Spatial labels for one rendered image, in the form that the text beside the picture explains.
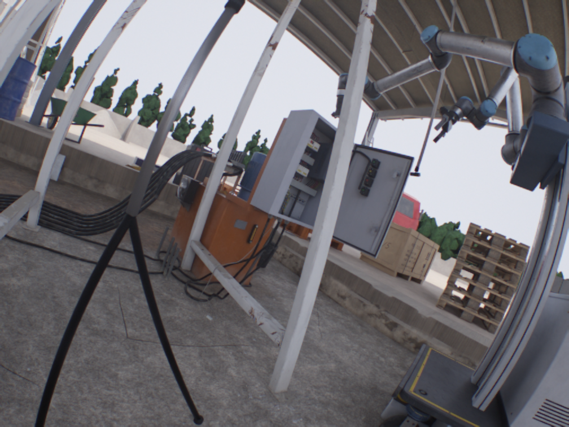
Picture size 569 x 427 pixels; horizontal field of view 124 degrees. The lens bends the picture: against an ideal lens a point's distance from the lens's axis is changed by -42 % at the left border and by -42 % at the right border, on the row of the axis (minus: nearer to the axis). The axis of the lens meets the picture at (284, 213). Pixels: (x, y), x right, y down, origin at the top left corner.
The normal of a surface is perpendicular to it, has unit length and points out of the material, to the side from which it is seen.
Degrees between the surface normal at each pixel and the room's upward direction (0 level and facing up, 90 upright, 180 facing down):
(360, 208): 90
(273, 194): 90
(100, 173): 90
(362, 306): 100
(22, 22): 81
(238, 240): 90
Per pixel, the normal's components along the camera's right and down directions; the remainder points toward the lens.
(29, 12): 0.63, 0.12
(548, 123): -0.60, -0.22
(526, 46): -0.78, -0.27
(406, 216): 0.11, 0.02
